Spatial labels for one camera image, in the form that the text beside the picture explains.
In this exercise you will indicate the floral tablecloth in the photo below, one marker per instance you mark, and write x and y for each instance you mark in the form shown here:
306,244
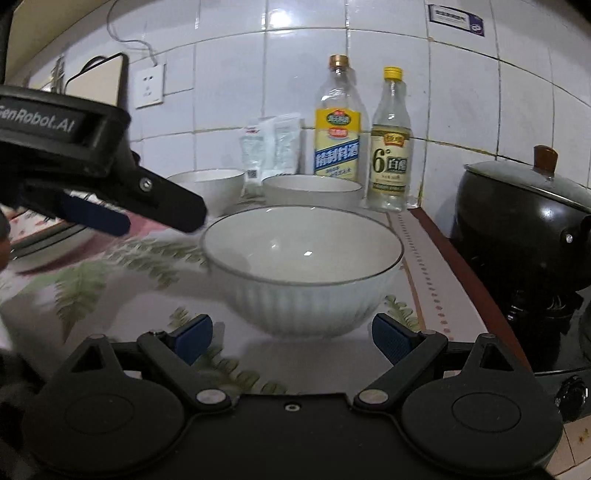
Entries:
138,286

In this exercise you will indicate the steel ladle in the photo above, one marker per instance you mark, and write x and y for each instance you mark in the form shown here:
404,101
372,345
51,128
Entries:
57,74

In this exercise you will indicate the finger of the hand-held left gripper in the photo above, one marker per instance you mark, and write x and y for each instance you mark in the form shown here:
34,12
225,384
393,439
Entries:
97,216
171,203

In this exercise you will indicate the yellow-label cooking wine bottle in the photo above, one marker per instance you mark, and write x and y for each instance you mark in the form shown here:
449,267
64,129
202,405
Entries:
337,138

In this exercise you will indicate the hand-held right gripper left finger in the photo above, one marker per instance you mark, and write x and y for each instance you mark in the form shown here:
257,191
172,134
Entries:
196,337

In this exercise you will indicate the white wall socket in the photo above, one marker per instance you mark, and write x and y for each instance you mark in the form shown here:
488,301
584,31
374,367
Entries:
150,85

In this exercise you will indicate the white ribbed bowl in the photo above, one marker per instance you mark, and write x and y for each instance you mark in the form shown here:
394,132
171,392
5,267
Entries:
207,182
302,272
314,189

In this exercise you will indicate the blue wall sticker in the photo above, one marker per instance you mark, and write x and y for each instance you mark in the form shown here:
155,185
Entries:
457,18

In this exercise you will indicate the clear vinegar bottle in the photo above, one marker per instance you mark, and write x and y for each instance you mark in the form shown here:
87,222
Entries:
391,152

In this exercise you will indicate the black lidded pot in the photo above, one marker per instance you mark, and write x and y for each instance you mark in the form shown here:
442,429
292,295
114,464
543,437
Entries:
517,221

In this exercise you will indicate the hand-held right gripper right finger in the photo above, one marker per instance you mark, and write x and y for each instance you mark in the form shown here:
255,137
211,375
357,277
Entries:
392,337

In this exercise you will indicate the white cutting board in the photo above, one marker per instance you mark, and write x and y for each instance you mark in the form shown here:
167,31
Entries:
108,76

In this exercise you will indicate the black gas stove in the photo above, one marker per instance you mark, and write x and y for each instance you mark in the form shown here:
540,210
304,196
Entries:
545,332

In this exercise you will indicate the large white plate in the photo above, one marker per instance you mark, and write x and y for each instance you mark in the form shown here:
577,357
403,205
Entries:
60,249

